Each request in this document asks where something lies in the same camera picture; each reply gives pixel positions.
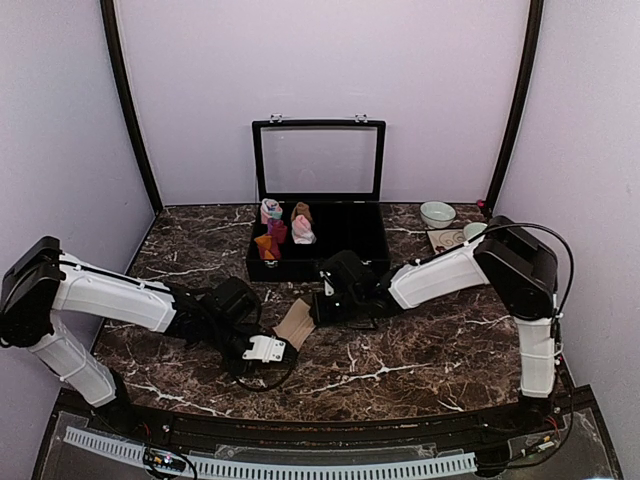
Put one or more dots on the right black frame post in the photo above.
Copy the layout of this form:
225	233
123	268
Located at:
530	44

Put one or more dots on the pale green bowl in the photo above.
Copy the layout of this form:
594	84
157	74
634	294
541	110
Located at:
473	229
437	214

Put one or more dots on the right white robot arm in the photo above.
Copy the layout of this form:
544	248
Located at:
506	259

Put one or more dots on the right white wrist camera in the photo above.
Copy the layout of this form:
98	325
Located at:
328	286

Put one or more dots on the far pale green bowl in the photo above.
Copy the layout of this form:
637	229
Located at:
437	214

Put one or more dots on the small circuit board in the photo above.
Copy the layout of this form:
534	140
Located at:
163	461

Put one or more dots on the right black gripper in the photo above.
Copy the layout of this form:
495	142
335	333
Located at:
320	313

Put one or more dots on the pink patterned sock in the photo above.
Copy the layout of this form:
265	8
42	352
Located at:
302	232

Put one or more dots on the floral square plate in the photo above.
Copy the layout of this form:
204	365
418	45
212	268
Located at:
443	240

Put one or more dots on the near pale green bowl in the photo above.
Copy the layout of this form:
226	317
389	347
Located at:
473	229

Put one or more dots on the white slotted cable duct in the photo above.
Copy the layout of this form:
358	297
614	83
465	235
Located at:
255	463

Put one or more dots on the black glass-lid storage box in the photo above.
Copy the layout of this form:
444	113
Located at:
333	165

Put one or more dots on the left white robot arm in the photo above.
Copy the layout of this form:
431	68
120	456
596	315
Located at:
47	281

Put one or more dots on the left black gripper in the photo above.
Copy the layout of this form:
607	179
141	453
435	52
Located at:
241	370

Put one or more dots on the striped brown beige sock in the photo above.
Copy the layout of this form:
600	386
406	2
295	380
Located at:
297	325

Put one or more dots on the rolled purple red sock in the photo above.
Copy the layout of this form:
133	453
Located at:
277	229

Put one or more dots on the rolled orange sock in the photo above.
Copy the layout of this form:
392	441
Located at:
268	247

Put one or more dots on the black frame post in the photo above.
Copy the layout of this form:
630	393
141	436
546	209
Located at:
123	88
530	44

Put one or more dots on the left black frame post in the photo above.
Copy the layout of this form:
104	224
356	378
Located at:
123	88

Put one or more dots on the rolled brown sock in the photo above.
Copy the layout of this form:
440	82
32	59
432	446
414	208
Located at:
302	209

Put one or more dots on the rolled pink white sock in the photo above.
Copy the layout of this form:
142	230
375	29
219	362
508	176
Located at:
270	209

